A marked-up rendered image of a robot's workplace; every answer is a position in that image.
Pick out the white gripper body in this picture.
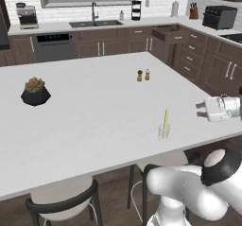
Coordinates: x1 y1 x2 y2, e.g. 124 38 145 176
204 96 229 123

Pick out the glass cup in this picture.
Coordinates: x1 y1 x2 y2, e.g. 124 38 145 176
157 123 171 142

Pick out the open brown drawer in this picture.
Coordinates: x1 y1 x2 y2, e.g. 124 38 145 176
150 25 191 44

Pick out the brown lower cupboard run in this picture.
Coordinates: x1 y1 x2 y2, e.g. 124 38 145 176
171 26 242 97
0 25 178 68

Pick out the black hob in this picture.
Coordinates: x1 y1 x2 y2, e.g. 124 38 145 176
219 32 242 45

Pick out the black toaster oven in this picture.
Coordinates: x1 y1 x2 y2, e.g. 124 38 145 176
201 5 239 31

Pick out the brown knife block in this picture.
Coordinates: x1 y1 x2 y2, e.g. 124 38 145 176
188 2 200 21

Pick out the white paper towel roll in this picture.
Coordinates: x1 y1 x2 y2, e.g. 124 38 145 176
170 0 180 19

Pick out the black tiered rack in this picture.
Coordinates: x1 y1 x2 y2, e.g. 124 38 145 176
130 0 143 22

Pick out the dark sink basin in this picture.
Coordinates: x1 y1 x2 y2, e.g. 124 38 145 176
68 19 125 29

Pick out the dark tap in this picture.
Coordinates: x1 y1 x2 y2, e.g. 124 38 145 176
91 1 100 23

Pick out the grey dishwasher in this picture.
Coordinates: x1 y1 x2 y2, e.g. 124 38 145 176
33 31 76 63

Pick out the succulent in black pot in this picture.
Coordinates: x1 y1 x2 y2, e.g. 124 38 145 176
20 77 52 107

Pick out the silver coffee machine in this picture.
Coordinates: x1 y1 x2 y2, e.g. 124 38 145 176
15 2 40 30

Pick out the black fridge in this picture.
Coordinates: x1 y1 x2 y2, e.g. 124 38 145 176
0 0 11 51

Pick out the white stool with black frame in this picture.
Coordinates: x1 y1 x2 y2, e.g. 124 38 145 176
25 175 104 226
127 149 202 226

